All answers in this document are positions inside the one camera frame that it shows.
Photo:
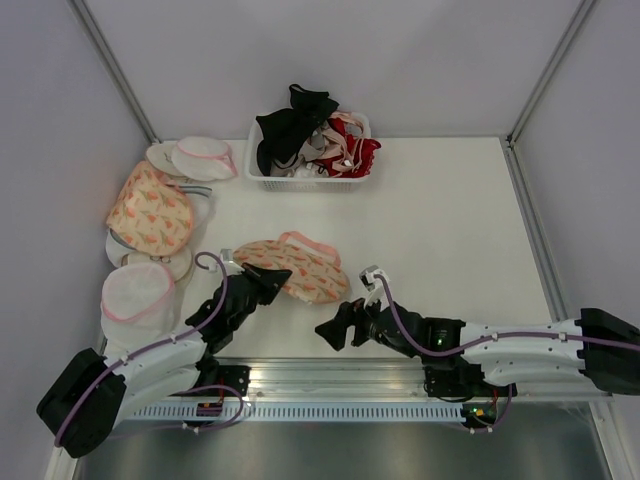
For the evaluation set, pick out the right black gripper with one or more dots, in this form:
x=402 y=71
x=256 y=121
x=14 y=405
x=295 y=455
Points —
x=348 y=314

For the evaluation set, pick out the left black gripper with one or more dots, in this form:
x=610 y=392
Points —
x=269 y=280

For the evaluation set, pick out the tulip print mesh laundry bag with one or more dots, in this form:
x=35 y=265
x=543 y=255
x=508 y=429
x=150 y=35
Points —
x=317 y=275

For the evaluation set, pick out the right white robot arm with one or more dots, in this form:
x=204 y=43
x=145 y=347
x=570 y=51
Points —
x=463 y=360

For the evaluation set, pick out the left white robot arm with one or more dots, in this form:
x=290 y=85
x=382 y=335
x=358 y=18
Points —
x=94 y=393

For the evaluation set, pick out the cream laundry bag with glasses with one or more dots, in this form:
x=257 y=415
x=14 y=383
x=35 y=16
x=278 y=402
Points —
x=121 y=254

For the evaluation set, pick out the white grey-trim laundry bag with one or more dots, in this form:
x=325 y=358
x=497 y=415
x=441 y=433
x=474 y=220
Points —
x=194 y=207

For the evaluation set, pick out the large white pink-trim mesh bag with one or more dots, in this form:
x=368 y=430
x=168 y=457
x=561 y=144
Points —
x=137 y=305

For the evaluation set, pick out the red bra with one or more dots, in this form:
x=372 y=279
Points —
x=352 y=149

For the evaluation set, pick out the black bra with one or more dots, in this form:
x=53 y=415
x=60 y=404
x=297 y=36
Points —
x=285 y=131

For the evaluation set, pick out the beige pink bra in basket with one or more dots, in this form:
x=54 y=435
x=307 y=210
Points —
x=313 y=150

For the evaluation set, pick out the cream embroidered laundry bag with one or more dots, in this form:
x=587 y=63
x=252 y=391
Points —
x=159 y=155

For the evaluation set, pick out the white plastic basket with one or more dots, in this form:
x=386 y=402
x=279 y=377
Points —
x=291 y=184

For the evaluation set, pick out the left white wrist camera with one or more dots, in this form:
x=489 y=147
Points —
x=230 y=265

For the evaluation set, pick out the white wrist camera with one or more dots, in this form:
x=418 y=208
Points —
x=374 y=279
x=230 y=265

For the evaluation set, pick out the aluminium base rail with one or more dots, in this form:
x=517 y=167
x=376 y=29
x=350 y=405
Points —
x=315 y=380

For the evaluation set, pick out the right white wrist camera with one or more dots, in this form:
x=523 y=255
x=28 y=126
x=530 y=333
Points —
x=374 y=279

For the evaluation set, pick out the white slotted cable duct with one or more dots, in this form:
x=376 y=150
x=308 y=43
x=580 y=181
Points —
x=262 y=411

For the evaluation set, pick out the left aluminium frame post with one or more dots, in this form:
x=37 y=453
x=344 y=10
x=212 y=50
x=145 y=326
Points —
x=101 y=46

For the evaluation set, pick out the aluminium frame post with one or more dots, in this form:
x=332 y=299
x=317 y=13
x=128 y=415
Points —
x=562 y=48
x=101 y=46

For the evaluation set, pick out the right aluminium frame post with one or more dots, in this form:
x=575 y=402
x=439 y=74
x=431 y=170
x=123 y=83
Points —
x=562 y=48

